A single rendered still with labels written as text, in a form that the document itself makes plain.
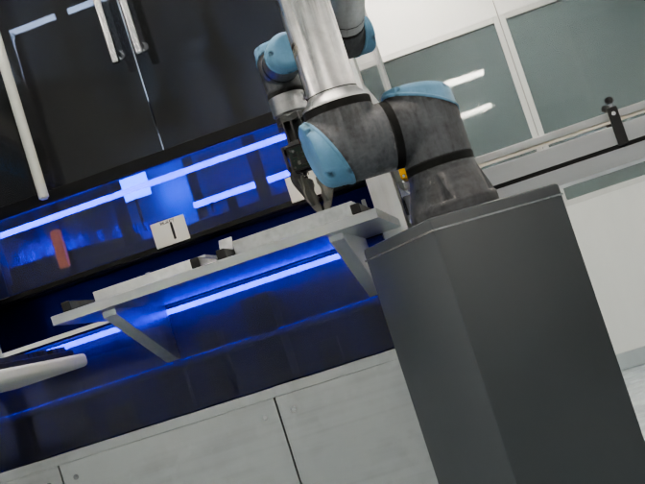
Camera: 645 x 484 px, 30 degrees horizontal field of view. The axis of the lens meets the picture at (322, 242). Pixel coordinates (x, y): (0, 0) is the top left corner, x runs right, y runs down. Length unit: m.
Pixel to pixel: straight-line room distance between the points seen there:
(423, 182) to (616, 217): 5.41
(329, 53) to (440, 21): 5.54
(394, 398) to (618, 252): 4.69
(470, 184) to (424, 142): 0.10
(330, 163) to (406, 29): 5.61
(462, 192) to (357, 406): 0.93
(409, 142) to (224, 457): 1.12
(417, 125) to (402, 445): 1.00
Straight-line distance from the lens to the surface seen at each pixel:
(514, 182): 2.83
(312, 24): 1.99
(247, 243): 2.46
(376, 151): 1.95
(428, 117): 1.97
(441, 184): 1.95
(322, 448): 2.78
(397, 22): 7.53
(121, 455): 2.91
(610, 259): 7.33
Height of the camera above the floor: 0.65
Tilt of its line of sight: 5 degrees up
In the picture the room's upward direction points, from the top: 18 degrees counter-clockwise
